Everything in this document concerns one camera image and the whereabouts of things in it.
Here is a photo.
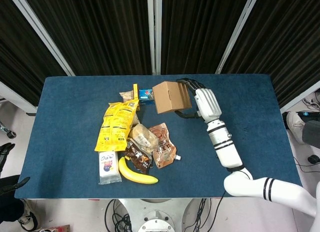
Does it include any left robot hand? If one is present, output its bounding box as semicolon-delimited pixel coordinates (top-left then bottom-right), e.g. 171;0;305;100
0;142;31;195

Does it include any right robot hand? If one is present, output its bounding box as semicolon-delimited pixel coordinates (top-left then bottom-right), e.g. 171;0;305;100
174;78;224;123

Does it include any brown cardboard box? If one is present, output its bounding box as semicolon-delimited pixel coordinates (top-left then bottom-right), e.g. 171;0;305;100
151;81;193;115

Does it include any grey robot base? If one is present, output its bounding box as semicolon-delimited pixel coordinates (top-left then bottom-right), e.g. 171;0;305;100
117;198;201;232

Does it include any blue Oreo cookie box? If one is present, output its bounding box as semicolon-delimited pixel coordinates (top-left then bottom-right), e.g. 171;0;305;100
138;88;156;106

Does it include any black chair caster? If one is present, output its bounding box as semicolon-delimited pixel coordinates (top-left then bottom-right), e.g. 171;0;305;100
0;121;17;139

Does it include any dark trouser leg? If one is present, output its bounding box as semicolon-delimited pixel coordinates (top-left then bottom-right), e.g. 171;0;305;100
0;175;25;221

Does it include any blue table mat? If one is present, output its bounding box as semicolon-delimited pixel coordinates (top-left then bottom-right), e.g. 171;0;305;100
14;74;302;200

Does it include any brown spouted drink pouch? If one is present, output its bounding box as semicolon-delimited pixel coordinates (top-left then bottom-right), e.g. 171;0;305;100
148;122;182;169

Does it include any black and white sneaker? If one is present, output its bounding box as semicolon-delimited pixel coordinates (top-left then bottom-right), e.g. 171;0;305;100
18;200;39;232

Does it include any wrapped bread loaf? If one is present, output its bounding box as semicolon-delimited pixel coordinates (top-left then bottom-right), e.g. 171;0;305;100
128;123;160;155

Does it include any beige snack packet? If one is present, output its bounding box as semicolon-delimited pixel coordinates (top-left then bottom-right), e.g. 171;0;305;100
119;90;134;104

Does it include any dark brown snack packet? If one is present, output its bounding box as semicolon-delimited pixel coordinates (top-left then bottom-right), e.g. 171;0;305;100
124;139;154;174

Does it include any yellow snack bag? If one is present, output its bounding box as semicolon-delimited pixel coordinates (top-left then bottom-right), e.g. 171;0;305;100
94;100;141;152

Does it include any black power strip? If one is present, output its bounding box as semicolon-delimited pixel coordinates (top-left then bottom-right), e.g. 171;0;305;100
282;111;320;119

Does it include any yellow banana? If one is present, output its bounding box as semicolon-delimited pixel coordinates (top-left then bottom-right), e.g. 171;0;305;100
118;156;159;185

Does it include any white tissue pack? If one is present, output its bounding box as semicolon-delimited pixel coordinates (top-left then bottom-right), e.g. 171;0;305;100
98;151;123;185

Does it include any grey trouser leg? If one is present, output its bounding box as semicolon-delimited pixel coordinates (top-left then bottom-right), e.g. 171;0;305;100
301;121;320;145

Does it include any white divider post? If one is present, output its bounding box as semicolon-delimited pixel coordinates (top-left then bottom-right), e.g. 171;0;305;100
215;0;262;75
146;0;163;76
5;0;76;77

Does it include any white cable bundle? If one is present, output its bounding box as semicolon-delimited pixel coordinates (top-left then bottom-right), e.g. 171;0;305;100
302;91;320;110

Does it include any black cable bundle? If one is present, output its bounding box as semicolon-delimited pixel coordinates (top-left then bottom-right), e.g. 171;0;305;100
183;198;212;232
104;199;133;232

